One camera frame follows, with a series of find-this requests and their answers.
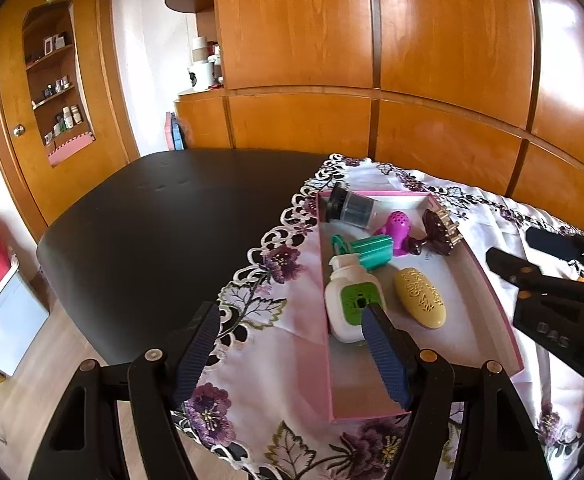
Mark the wooden wall cabinet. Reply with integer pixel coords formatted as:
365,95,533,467
165,0,584,229

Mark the white green plug-in device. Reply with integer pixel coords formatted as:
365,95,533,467
324,254,386,344

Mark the green ribbed plastic holder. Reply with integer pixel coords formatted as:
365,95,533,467
330,234,394,271

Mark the magenta perforated plastic cap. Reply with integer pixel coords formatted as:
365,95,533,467
374,210,426,257

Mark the pink white shallow box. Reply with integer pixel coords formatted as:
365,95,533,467
320,190,524,422

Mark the white floral embroidered tablecloth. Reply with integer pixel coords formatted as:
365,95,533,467
171,154,584,479

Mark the pink blue item by cabinet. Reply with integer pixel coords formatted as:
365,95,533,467
165,112,187,151

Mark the clear jar black lid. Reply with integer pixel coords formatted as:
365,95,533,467
325,182,375,229

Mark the wooden shelf door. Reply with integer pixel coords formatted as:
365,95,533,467
0,0,139,240

